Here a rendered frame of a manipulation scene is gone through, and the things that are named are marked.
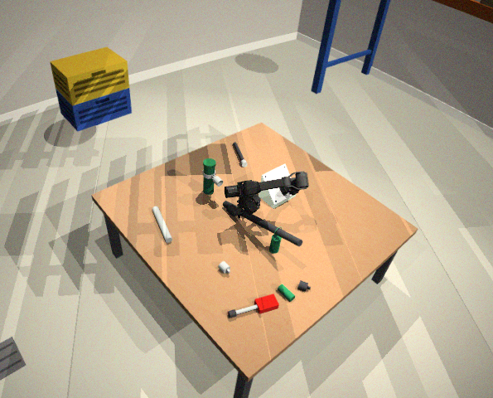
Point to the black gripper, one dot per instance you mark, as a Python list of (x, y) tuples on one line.
[(237, 210)]

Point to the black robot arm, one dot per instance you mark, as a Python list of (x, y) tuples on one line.
[(289, 185)]

